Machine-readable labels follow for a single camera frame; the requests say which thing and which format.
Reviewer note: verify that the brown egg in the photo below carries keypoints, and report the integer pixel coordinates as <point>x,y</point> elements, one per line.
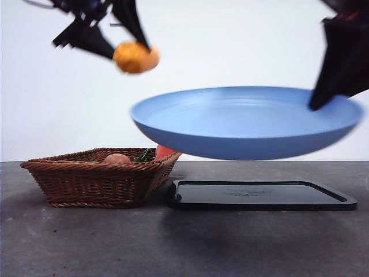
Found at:
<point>116,159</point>

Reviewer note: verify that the brown wicker basket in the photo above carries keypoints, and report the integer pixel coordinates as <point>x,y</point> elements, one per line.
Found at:
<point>86,184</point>

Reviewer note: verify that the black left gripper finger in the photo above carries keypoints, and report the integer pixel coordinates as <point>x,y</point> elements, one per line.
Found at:
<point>129,20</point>
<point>89,40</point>

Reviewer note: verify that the blue round plate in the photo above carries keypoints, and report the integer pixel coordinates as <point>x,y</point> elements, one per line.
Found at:
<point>245,127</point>

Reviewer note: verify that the yellow corn cob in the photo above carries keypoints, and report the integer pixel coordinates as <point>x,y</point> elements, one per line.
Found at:
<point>135,57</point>

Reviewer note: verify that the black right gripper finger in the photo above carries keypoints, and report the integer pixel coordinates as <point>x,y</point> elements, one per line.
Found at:
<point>340,63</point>

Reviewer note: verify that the green vegetable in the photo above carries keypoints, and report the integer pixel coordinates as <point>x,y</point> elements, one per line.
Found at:
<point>142,155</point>

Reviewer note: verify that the dark cutting board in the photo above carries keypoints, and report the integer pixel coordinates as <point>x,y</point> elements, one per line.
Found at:
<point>259,197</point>

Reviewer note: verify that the orange toy carrot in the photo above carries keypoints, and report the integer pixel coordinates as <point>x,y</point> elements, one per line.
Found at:
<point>162,152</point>

